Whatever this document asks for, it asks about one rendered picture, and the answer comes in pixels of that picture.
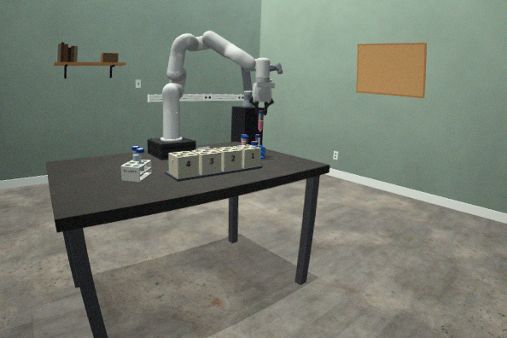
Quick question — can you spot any cream block with round holes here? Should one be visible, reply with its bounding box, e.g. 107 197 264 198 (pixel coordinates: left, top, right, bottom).
191 149 221 175
168 151 199 178
213 147 242 172
232 145 261 168

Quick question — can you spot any white tube rack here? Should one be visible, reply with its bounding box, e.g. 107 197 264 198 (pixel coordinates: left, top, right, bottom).
121 160 152 182

